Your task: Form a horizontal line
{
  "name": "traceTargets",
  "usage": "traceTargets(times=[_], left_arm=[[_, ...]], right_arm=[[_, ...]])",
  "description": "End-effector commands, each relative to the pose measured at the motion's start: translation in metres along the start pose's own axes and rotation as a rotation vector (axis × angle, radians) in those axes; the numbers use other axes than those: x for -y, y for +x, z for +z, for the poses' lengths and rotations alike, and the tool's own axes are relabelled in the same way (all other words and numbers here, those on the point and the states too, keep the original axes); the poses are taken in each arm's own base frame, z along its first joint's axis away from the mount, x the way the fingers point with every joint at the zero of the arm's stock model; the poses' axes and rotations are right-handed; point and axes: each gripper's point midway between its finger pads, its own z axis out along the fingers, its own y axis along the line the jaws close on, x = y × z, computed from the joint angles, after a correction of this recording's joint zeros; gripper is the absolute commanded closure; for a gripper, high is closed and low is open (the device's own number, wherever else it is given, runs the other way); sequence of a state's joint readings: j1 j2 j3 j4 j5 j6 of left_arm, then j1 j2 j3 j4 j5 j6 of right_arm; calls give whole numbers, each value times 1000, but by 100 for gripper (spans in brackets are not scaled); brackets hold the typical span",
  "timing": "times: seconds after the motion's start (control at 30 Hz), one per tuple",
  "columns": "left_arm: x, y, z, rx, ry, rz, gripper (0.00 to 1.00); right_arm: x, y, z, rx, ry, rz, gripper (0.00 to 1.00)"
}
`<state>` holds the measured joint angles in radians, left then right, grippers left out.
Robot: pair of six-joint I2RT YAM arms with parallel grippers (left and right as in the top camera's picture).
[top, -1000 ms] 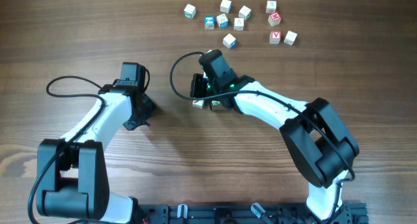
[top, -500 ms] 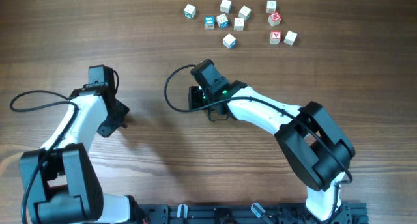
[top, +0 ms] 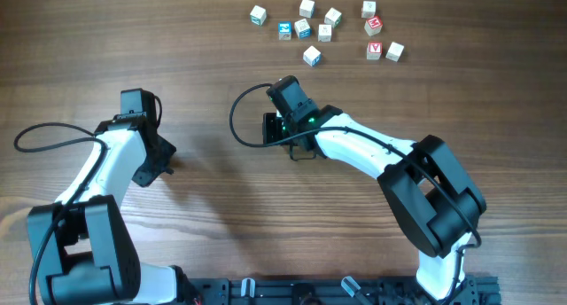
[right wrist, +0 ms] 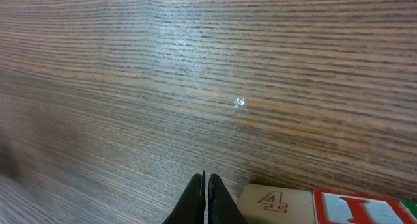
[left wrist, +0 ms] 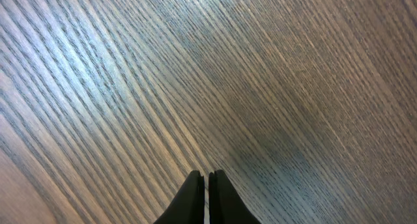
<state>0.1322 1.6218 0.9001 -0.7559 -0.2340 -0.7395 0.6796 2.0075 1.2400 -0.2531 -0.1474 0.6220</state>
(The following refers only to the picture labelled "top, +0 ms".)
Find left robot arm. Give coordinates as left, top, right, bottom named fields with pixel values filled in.
left=27, top=89, right=187, bottom=304

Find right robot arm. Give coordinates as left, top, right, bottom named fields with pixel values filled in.
left=263, top=75, right=486, bottom=303

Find blue P wooden block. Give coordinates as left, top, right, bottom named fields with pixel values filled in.
left=303, top=46, right=322, bottom=66

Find light blue letter block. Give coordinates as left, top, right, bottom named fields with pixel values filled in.
left=278, top=21, right=292, bottom=41

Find dark blue number block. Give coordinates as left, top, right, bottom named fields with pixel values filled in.
left=293, top=19, right=311, bottom=39

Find yellow-sided A wooden block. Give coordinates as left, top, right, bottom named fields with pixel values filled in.
left=318, top=24, right=332, bottom=43

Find green-sided corner wooden block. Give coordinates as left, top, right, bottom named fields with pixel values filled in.
left=250, top=5, right=267, bottom=26

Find green N wooden block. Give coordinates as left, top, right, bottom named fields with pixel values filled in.
left=324, top=7, right=342, bottom=28

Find blue T wooden block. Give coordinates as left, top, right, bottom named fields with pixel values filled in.
left=299, top=0, right=315, bottom=19

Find red A wooden block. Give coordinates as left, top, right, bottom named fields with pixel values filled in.
left=366, top=42, right=383, bottom=60

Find red M wooden block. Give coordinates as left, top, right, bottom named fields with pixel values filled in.
left=364, top=16, right=384, bottom=36

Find yellow-sided far right block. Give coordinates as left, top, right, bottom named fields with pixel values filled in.
left=385, top=42, right=404, bottom=62

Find number four wooden block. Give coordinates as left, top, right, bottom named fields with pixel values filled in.
left=361, top=1, right=377, bottom=19

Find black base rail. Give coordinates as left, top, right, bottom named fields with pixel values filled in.
left=191, top=275, right=502, bottom=305

